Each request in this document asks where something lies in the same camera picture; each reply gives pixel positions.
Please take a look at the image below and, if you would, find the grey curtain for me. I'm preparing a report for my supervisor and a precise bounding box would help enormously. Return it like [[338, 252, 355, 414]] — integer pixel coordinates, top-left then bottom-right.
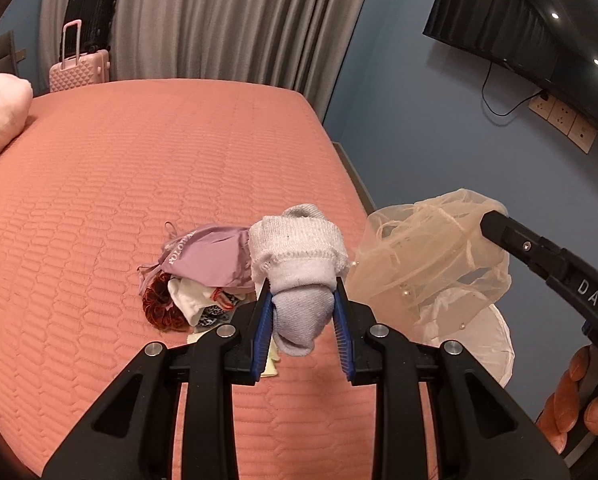
[[38, 0, 381, 127]]

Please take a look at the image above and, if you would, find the white crumpled cloth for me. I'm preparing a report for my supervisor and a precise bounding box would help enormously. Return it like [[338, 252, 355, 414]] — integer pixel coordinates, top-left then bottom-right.
[[168, 277, 216, 326]]

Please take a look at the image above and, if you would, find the white and grey sock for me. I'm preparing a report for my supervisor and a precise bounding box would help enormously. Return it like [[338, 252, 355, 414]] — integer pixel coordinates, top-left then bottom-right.
[[249, 203, 351, 358]]

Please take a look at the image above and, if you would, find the pink suitcase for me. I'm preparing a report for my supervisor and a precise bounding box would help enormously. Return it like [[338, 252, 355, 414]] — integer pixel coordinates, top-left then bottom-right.
[[48, 19, 112, 94]]

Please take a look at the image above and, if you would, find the dark grey headboard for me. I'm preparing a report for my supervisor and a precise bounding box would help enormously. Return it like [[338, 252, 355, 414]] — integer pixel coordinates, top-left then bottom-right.
[[0, 30, 28, 79]]

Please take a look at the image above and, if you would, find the black wall television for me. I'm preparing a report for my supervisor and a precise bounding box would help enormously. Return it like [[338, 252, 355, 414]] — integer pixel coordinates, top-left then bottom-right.
[[423, 0, 598, 149]]

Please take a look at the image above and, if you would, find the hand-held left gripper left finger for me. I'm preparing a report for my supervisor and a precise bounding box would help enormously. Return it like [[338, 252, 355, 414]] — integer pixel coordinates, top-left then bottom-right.
[[41, 287, 276, 480]]

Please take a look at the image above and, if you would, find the pale yellow paper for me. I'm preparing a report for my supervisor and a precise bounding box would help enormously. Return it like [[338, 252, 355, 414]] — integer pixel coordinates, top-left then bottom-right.
[[186, 330, 283, 379]]

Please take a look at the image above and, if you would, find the beige pearl mesh cloth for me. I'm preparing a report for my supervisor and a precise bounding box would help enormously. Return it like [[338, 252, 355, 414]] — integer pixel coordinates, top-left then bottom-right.
[[351, 188, 511, 347]]

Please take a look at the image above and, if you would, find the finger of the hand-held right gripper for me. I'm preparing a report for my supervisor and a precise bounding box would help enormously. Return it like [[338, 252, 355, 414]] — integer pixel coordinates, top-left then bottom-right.
[[480, 210, 560, 281]]

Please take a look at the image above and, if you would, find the white wall socket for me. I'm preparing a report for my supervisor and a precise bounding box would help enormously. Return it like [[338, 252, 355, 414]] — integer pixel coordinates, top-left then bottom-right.
[[528, 91, 556, 122], [546, 100, 578, 137], [568, 115, 598, 155]]

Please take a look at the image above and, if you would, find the grey bed frame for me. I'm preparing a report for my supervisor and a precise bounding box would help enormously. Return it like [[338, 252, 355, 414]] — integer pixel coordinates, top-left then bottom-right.
[[331, 142, 378, 214]]

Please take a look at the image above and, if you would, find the black power cable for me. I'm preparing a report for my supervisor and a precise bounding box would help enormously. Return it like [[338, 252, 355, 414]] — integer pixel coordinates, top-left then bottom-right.
[[481, 59, 547, 118]]

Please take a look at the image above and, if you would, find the red scrunchie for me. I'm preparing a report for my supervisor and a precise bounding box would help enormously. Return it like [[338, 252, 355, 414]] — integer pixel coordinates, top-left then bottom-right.
[[142, 274, 191, 334]]

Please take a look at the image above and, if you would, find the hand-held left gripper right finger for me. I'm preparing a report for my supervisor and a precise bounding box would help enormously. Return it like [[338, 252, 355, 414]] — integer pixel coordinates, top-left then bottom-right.
[[333, 285, 571, 480]]

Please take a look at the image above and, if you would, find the person's right hand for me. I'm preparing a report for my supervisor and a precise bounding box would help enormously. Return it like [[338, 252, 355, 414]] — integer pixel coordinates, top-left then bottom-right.
[[536, 345, 598, 456]]

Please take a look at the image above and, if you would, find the black suitcase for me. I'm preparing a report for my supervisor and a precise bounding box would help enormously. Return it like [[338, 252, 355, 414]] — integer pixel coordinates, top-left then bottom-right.
[[59, 0, 118, 62]]

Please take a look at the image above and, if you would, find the pink quilted bed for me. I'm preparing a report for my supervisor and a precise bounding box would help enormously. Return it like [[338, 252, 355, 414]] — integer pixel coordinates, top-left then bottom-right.
[[0, 78, 440, 480]]

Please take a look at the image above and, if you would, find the purple cloth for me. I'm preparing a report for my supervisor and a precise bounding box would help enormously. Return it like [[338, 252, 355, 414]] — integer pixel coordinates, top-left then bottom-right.
[[139, 224, 258, 295]]

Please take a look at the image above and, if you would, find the patterned fabric item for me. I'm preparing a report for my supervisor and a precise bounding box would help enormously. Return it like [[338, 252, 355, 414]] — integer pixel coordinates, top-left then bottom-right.
[[194, 287, 248, 332]]

